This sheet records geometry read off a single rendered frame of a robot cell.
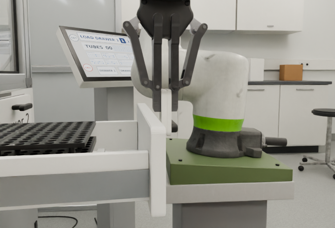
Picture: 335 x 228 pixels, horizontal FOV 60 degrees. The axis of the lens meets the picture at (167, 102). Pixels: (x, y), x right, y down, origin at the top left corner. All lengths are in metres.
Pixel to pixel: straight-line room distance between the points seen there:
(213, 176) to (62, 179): 0.35
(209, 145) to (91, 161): 0.39
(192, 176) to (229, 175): 0.08
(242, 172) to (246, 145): 0.11
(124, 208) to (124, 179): 1.22
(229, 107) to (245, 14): 3.35
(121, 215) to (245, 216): 0.95
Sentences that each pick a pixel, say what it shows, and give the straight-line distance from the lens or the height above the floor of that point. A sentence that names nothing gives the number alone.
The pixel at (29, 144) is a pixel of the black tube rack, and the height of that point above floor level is 0.90.
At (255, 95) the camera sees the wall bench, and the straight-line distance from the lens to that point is 3.62.
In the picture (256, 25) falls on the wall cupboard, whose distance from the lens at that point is 4.03.
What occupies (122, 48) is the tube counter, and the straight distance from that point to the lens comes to 1.45.
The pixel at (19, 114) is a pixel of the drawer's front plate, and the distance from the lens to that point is 0.87.
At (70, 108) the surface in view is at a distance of 2.16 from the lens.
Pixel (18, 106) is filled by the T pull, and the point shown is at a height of 0.91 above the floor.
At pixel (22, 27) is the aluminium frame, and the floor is 1.13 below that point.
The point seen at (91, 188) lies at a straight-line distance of 0.37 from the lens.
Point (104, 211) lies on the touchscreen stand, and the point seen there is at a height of 0.31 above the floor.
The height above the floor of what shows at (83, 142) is 0.90.
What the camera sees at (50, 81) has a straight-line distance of 2.18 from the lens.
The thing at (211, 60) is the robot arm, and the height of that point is 1.02.
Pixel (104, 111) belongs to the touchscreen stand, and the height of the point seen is 0.81.
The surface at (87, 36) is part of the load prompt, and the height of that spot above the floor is 1.16.
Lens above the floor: 0.99
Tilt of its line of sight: 6 degrees down
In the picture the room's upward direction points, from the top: straight up
